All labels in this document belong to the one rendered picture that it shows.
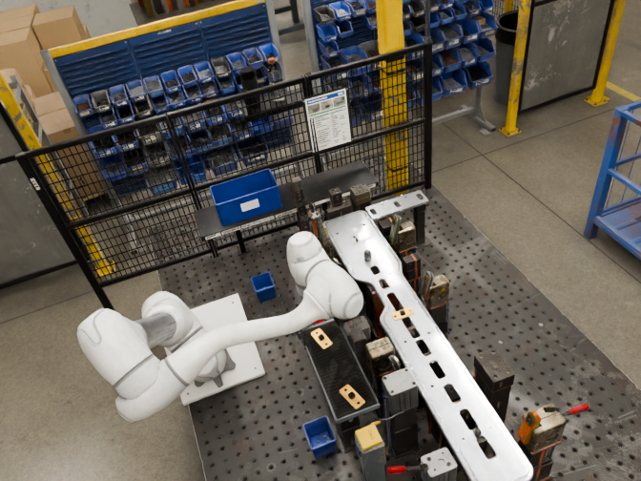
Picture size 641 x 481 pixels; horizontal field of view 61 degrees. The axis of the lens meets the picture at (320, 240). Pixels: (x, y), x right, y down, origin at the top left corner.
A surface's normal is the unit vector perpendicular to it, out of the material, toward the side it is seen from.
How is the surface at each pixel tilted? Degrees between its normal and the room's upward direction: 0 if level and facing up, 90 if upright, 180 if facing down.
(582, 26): 91
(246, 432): 0
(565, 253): 0
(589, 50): 91
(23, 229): 94
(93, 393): 0
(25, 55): 90
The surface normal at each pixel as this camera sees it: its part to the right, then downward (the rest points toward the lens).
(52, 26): 0.29, 0.61
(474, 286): -0.13, -0.74
